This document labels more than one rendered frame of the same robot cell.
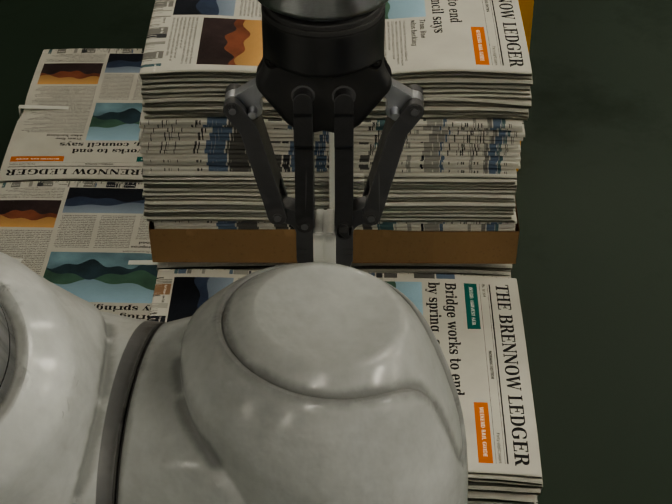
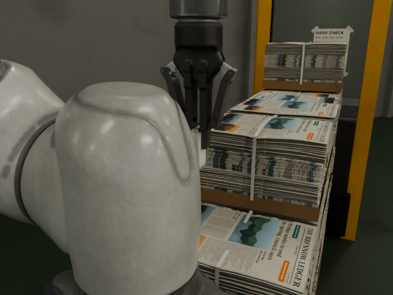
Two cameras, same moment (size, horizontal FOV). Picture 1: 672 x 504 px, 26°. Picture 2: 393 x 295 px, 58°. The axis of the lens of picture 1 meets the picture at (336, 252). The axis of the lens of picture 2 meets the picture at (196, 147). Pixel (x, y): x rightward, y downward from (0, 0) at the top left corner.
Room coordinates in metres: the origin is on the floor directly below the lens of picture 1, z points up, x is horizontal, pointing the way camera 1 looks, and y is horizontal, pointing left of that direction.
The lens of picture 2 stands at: (0.26, -0.21, 1.33)
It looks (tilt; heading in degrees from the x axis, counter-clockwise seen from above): 18 degrees down; 23
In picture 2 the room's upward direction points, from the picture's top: straight up
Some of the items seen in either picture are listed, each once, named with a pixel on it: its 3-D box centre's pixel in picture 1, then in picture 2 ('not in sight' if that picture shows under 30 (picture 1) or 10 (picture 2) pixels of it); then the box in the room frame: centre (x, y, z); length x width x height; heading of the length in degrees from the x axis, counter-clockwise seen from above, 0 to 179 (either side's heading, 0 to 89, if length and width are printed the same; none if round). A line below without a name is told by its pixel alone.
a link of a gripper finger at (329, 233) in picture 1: (330, 262); (200, 147); (0.79, 0.00, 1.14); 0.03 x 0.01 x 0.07; 179
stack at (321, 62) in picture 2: not in sight; (297, 161); (2.21, -0.01, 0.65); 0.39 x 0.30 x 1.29; 89
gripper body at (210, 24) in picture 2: (323, 61); (198, 52); (0.79, 0.01, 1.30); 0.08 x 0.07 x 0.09; 89
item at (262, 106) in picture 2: not in sight; (286, 106); (1.63, -0.01, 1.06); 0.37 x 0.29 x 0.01; 89
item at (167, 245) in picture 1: (235, 168); (230, 179); (1.33, 0.11, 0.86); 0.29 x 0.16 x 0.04; 0
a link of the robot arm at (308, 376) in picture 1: (308, 454); (125, 178); (0.58, 0.02, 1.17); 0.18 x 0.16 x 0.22; 81
